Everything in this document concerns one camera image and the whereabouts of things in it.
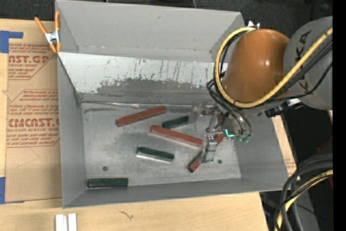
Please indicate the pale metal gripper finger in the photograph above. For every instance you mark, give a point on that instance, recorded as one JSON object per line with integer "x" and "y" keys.
{"x": 209, "y": 149}
{"x": 198, "y": 112}

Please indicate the red-brown flat block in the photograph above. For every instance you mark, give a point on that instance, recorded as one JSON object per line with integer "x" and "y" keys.
{"x": 140, "y": 116}
{"x": 175, "y": 137}
{"x": 194, "y": 165}

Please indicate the dark green flat block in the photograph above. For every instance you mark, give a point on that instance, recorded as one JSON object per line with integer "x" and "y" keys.
{"x": 175, "y": 122}
{"x": 107, "y": 183}
{"x": 155, "y": 154}

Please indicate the grey metal bin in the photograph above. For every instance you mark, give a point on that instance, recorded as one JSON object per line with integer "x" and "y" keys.
{"x": 151, "y": 35}

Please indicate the brown cardboard board red print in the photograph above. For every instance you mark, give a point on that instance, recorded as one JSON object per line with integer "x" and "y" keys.
{"x": 32, "y": 116}

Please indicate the black cylinder on white bracket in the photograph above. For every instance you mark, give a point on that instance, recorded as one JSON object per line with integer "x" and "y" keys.
{"x": 274, "y": 111}

